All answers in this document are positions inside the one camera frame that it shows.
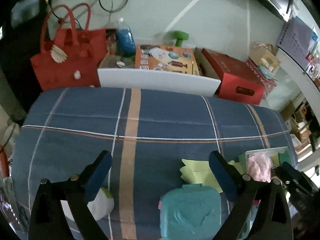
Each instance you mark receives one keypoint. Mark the purple perforated basket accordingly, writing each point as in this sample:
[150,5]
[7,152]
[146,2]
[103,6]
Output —
[297,39]

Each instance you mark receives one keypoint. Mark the white desk shelf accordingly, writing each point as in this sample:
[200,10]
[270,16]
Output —
[306,85]

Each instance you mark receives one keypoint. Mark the teal plastic case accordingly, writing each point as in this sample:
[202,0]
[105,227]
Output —
[191,212]

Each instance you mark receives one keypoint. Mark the green yellow scrub sponge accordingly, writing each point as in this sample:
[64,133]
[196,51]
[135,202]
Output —
[279,158]

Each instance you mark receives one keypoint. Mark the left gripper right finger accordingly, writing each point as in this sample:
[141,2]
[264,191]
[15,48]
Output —
[272,220]

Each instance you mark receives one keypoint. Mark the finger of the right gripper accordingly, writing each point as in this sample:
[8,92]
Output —
[298,184]

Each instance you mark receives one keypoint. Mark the red cardboard box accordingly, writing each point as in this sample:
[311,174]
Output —
[238,81]

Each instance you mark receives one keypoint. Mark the green dumbbell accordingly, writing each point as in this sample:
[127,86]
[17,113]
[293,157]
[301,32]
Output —
[180,37]

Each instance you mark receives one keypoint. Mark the red felt tote bag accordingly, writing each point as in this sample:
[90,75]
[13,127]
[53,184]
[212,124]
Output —
[72,57]

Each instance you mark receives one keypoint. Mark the blue label water bottle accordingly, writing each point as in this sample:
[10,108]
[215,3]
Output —
[126,42]

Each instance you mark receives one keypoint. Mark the blue plaid tablecloth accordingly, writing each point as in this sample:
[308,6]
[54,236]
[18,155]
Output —
[147,132]

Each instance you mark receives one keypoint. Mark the pink white knitted cloth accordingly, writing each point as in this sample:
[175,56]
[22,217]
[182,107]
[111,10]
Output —
[259,168]

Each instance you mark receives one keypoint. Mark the patterned red gift box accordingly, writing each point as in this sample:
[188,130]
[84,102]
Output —
[269,84]

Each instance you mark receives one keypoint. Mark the lime green cloth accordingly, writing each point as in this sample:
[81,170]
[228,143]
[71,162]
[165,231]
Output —
[199,172]

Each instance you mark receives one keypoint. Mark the orange toy box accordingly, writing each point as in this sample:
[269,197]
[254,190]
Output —
[166,59]

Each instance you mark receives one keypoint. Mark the leopard print scrunchie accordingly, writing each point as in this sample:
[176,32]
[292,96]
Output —
[277,172]

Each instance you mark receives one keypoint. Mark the teal rimmed white tray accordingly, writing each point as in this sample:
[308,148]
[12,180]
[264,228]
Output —
[265,152]

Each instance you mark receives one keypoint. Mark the white pill bottle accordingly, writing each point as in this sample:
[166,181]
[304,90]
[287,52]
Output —
[100,207]

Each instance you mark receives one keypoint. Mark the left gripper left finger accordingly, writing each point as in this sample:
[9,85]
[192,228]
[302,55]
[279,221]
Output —
[48,221]

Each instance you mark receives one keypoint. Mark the white storage bin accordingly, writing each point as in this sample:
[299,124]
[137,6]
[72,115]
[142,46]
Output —
[118,72]

